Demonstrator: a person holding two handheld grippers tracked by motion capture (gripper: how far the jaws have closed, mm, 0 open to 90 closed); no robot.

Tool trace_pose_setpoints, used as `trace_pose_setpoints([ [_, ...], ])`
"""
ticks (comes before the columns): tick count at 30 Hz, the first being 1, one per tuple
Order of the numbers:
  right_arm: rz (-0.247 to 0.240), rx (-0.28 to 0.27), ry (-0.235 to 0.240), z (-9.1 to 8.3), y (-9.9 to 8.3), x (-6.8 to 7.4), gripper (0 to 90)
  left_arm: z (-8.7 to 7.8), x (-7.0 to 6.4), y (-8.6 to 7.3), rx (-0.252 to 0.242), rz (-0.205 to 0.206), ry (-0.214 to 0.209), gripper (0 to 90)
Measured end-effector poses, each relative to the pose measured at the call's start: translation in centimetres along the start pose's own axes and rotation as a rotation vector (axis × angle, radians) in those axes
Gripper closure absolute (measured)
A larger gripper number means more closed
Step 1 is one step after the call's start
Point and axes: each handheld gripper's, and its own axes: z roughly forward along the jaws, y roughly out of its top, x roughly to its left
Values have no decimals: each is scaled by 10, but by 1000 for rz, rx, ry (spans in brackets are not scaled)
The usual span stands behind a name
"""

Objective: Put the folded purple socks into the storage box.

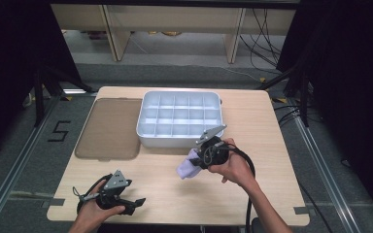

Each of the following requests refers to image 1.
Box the black floor cables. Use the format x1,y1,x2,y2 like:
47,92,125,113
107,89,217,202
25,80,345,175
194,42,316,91
272,102,306,126

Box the thin black floor cable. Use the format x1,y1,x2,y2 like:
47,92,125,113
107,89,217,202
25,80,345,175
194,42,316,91
295,180,334,233

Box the person's left hand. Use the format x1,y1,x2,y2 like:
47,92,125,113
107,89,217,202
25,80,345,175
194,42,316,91
77,180,126,229

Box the black metal stand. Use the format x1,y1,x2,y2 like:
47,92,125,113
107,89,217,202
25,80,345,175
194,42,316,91
33,63,95,128
255,62,311,128

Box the black curtain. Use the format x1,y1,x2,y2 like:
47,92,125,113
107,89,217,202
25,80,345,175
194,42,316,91
275,0,373,229
0,0,94,164

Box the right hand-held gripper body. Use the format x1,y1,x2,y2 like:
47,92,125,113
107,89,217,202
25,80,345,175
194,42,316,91
195,124,231,169

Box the brown translucent lid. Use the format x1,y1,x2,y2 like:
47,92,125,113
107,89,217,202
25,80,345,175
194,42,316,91
74,97,143,161

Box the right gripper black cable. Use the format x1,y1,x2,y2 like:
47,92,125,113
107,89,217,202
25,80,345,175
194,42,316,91
219,143,257,233

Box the purple sock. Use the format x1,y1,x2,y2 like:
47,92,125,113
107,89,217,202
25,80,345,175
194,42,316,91
175,149,206,181

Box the bundle of black cables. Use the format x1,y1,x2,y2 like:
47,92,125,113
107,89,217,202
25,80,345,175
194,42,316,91
238,8,287,72

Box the aluminium floor rail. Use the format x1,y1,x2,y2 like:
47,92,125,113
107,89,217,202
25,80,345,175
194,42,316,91
291,116,361,233
0,96,61,233

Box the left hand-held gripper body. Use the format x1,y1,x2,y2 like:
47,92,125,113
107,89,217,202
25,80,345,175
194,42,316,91
95,169,133,211

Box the black stool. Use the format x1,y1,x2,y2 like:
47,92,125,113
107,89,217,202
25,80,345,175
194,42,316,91
251,216,275,233

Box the person's right hand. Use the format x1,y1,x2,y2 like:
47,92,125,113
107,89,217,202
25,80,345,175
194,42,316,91
207,138,257,192

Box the white divided storage box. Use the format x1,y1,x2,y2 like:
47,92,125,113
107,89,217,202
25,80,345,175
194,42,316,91
135,90,224,150

